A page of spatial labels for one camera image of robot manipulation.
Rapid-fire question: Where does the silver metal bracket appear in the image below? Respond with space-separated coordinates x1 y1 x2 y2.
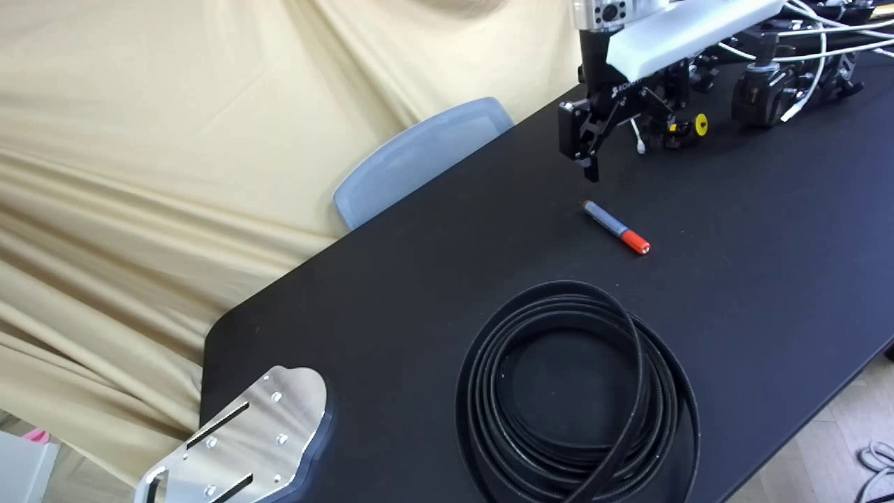
133 365 333 503

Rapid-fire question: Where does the coil of black cable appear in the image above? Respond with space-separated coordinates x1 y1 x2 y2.
455 279 701 503

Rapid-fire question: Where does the black clamp with yellow knob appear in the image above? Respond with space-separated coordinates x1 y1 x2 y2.
664 112 710 150

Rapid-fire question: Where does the beige cloth backdrop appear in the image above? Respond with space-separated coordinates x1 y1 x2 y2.
0 0 586 490

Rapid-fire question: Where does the white box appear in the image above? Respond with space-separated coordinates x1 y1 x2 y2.
0 430 61 503

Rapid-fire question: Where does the grey cable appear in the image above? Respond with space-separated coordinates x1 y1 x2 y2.
856 440 894 503

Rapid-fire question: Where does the black clamp mount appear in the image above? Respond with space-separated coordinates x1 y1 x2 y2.
731 50 867 130

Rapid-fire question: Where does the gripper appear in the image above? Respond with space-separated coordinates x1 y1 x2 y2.
557 31 693 184

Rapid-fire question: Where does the grey marker with red cap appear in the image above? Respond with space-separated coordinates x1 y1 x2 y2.
582 200 652 256

